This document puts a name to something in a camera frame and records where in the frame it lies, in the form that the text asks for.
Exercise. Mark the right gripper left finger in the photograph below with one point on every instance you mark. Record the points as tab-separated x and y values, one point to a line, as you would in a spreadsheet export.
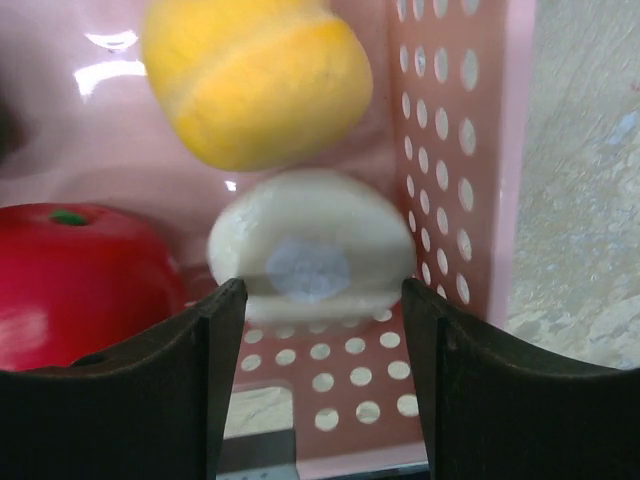
151	407

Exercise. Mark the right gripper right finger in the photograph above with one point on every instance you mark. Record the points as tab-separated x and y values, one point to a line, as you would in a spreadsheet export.
493	406

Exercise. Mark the white mushroom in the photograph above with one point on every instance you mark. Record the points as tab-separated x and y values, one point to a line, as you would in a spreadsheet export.
312	246

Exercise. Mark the red apple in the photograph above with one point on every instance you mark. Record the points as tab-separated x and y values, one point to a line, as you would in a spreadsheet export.
78	278

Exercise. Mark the pink plastic basket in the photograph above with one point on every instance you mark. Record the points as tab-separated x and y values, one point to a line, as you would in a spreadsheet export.
441	139

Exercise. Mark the yellow orange peach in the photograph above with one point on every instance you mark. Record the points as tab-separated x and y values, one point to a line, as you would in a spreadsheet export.
255	85

